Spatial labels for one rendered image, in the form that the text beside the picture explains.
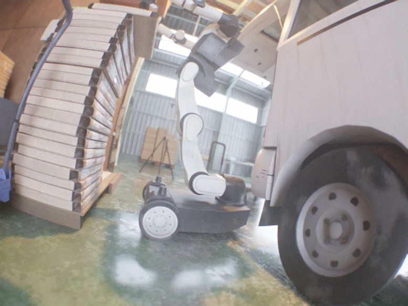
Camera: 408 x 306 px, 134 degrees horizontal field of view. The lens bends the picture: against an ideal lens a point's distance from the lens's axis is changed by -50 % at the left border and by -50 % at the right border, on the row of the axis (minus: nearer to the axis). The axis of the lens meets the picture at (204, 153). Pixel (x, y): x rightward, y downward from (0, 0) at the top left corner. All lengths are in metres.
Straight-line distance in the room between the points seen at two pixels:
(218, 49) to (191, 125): 0.55
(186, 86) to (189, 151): 0.38
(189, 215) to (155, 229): 0.19
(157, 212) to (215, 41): 1.07
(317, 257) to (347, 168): 0.32
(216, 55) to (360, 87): 0.87
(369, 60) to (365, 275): 0.64
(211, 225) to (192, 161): 0.38
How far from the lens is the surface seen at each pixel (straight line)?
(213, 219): 0.94
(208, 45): 1.20
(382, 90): 0.61
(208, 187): 1.02
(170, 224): 0.84
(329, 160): 0.63
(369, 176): 0.57
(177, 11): 8.98
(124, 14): 0.99
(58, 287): 0.58
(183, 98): 1.05
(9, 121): 0.75
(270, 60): 2.28
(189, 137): 0.96
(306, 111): 0.72
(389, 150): 0.77
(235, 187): 1.12
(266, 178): 0.80
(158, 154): 5.33
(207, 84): 1.12
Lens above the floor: 0.41
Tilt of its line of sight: 3 degrees up
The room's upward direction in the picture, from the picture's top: 11 degrees clockwise
